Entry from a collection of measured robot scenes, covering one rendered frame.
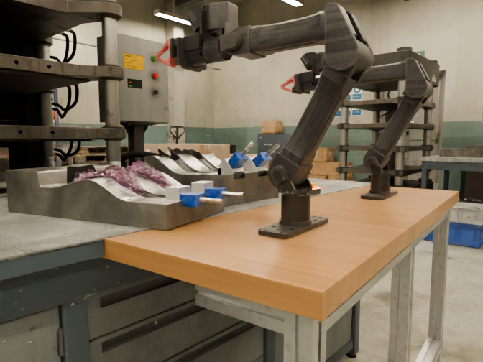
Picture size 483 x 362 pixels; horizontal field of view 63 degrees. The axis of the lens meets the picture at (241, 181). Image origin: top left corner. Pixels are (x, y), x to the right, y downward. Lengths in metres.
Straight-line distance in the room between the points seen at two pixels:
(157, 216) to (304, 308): 0.42
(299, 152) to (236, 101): 9.20
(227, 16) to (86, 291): 0.67
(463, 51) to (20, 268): 7.39
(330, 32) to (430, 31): 7.14
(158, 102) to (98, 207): 1.16
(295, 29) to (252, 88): 8.83
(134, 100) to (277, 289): 1.52
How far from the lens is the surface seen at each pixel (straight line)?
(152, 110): 2.00
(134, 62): 1.98
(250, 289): 0.58
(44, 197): 1.07
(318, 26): 0.82
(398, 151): 5.04
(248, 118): 9.69
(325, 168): 8.02
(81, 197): 0.98
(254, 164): 1.21
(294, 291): 0.54
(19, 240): 0.85
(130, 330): 0.98
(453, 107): 7.59
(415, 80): 1.34
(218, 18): 0.97
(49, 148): 2.35
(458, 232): 4.22
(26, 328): 0.86
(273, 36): 0.87
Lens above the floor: 0.99
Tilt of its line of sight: 6 degrees down
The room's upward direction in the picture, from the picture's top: straight up
